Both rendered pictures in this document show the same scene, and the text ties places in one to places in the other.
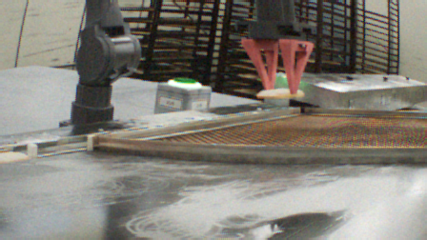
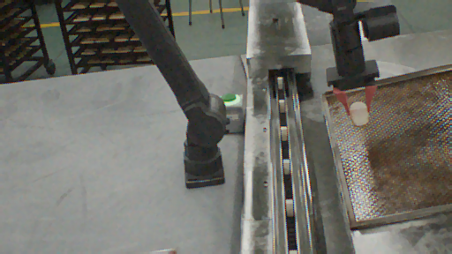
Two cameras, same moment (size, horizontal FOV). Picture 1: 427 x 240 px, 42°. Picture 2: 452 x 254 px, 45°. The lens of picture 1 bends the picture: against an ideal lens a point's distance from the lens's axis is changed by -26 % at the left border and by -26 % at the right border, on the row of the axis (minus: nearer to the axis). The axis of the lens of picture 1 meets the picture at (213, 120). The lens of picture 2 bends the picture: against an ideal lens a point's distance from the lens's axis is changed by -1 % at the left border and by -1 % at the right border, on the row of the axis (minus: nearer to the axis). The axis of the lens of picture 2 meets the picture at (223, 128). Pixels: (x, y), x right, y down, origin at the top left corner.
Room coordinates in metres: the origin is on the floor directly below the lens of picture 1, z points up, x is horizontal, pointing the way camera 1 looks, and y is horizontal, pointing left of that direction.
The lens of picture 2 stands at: (0.16, 0.60, 1.49)
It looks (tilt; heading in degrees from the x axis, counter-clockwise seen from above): 29 degrees down; 335
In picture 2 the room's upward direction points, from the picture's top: 7 degrees counter-clockwise
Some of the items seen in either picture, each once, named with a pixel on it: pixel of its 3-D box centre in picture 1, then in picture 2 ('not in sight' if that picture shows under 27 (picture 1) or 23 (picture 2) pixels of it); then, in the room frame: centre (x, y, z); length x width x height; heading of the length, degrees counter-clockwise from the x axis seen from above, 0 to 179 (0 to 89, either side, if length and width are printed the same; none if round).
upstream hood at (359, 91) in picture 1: (378, 90); (274, 1); (1.91, -0.49, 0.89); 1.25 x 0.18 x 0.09; 148
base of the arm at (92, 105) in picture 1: (91, 108); (202, 156); (1.12, 0.21, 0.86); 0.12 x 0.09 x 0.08; 156
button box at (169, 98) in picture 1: (181, 116); (231, 119); (1.26, 0.05, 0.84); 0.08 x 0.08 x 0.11; 58
